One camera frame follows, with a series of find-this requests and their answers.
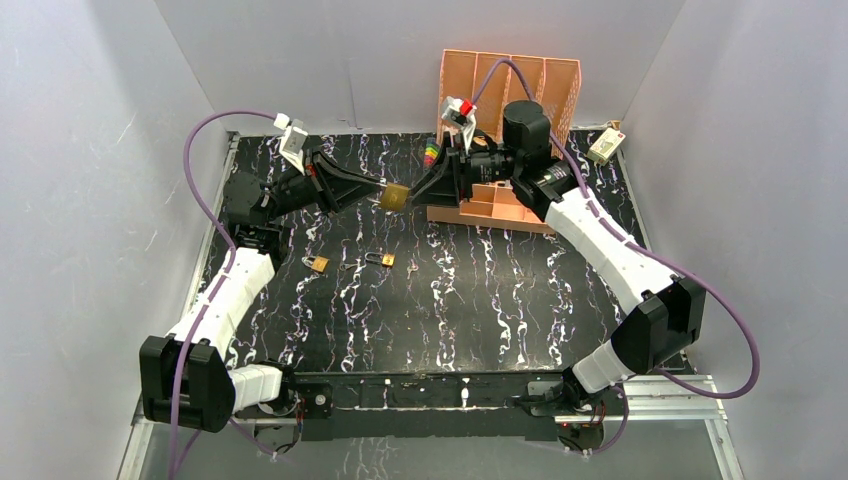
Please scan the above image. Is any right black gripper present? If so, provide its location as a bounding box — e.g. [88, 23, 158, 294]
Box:
[410, 132, 521, 210]

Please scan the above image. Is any brass padlock with keys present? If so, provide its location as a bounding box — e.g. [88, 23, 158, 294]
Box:
[302, 256, 330, 274]

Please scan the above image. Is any brass long-shackle padlock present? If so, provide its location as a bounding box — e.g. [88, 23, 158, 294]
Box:
[364, 252, 395, 268]

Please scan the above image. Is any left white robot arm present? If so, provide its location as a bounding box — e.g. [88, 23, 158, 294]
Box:
[139, 151, 387, 432]

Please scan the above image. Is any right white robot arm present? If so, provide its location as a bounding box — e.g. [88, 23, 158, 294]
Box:
[410, 97, 705, 416]

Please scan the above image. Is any orange plastic file organizer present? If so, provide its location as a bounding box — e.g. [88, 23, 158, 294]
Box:
[427, 49, 582, 233]

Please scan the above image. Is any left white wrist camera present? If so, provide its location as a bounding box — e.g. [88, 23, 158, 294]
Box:
[273, 113, 308, 174]

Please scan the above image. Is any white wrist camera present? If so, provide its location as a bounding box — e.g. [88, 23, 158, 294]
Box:
[273, 113, 308, 174]
[440, 96, 477, 153]

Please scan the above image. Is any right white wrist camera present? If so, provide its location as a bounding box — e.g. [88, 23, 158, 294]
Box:
[440, 96, 477, 153]

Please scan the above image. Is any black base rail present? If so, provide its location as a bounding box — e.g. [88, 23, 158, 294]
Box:
[292, 370, 576, 441]

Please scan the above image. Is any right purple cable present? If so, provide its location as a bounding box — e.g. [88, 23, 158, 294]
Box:
[470, 57, 762, 458]

